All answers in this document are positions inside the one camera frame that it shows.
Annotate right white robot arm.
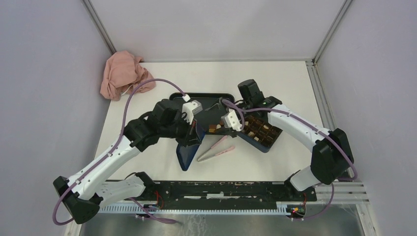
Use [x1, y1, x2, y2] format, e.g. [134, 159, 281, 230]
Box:
[208, 79, 357, 201]

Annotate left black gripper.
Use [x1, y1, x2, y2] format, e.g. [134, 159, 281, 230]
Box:
[159, 114, 202, 148]

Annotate blue chocolate box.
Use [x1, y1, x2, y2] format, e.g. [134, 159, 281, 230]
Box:
[237, 115, 282, 153]

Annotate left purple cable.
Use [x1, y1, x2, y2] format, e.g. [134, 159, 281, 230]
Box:
[52, 78, 186, 226]

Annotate blue tin lid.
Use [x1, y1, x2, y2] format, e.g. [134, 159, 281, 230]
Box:
[176, 124, 206, 171]

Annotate pink cloth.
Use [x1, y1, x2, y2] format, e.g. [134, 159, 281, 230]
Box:
[100, 51, 153, 101]

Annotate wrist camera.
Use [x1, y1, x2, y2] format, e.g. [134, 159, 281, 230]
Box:
[221, 110, 243, 132]
[181, 94, 203, 124]

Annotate black chocolate tray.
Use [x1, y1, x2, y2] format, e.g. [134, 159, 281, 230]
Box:
[188, 92, 235, 135]

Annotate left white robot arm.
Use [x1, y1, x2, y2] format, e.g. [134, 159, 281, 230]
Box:
[53, 99, 203, 225]

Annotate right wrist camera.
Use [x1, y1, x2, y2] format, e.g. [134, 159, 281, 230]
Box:
[221, 110, 243, 132]

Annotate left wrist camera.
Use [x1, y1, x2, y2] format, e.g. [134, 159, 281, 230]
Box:
[181, 94, 203, 124]

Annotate pink cat paw tongs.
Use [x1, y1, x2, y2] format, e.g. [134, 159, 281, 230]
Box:
[197, 136, 235, 162]

